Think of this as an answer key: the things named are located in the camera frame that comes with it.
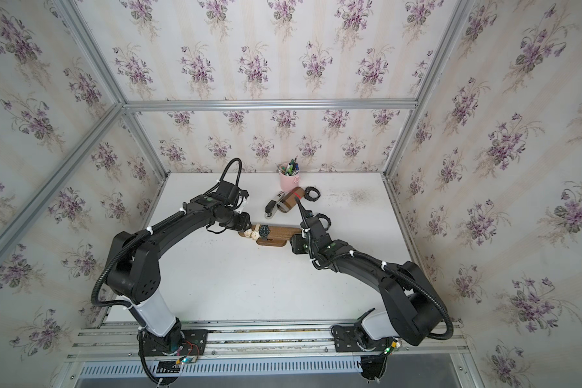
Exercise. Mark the black analog watch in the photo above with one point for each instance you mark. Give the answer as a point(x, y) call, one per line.
point(264, 232)

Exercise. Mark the black and beige stapler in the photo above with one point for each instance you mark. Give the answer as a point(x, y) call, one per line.
point(272, 207)

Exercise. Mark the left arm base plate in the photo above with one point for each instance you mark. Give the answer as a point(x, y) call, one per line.
point(189, 343)

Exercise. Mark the pens in bucket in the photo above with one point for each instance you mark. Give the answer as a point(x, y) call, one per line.
point(290, 168)

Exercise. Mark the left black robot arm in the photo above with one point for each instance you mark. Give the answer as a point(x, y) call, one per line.
point(132, 276)

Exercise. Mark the aluminium mounting rail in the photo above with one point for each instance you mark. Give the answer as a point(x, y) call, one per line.
point(217, 349)

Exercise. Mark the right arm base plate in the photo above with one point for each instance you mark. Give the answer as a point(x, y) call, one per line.
point(351, 338)

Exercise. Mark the pink pen bucket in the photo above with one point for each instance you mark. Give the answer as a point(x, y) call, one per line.
point(288, 183)

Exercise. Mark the black sport watch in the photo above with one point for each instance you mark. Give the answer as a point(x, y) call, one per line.
point(324, 220)
point(312, 194)

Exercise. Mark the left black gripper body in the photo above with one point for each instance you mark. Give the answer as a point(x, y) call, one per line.
point(238, 221)

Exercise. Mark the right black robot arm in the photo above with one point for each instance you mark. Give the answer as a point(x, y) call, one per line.
point(412, 309)

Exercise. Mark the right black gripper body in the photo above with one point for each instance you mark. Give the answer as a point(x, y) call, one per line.
point(301, 246)

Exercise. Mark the wooden watch stand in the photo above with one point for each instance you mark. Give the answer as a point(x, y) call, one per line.
point(279, 236)

